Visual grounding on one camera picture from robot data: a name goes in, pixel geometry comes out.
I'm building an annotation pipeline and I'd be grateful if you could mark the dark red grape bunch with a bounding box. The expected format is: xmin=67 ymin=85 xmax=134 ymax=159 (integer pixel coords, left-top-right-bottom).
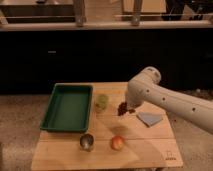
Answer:
xmin=118 ymin=102 xmax=135 ymax=116

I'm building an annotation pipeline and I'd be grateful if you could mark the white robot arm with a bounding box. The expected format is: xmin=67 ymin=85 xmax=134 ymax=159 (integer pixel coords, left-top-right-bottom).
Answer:
xmin=125 ymin=66 xmax=213 ymax=134

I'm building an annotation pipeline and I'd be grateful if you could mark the green plastic cup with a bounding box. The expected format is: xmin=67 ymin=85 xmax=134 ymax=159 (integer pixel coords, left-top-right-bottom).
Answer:
xmin=96 ymin=94 xmax=109 ymax=110

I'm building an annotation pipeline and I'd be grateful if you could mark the small metal cup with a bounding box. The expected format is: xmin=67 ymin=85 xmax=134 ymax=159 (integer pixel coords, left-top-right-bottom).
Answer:
xmin=80 ymin=134 xmax=94 ymax=151

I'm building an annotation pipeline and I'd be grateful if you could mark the green plastic tray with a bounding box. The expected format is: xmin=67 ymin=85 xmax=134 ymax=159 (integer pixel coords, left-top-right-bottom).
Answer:
xmin=40 ymin=84 xmax=93 ymax=133

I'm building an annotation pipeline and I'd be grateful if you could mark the wooden table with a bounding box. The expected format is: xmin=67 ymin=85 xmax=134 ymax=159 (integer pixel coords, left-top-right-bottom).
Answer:
xmin=31 ymin=82 xmax=183 ymax=171

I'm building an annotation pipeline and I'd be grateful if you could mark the blue folded cloth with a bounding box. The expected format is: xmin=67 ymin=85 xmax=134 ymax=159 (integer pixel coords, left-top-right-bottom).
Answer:
xmin=137 ymin=112 xmax=163 ymax=127

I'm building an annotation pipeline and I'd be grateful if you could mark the red yellow apple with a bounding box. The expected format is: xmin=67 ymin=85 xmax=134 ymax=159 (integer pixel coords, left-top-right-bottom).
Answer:
xmin=111 ymin=136 xmax=124 ymax=151

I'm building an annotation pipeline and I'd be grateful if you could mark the clutter on floor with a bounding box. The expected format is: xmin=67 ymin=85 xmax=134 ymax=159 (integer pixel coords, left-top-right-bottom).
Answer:
xmin=194 ymin=88 xmax=213 ymax=97

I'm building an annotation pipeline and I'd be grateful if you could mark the right metal post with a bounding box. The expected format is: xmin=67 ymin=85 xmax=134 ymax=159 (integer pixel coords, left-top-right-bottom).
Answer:
xmin=131 ymin=0 xmax=143 ymax=26

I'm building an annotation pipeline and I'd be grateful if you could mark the metal post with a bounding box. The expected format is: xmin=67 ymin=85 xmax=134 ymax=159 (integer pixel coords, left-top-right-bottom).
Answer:
xmin=73 ymin=0 xmax=86 ymax=27
xmin=131 ymin=0 xmax=143 ymax=26

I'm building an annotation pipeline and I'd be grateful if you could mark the left metal post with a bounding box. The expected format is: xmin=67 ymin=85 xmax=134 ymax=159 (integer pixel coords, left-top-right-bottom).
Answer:
xmin=73 ymin=0 xmax=86 ymax=27

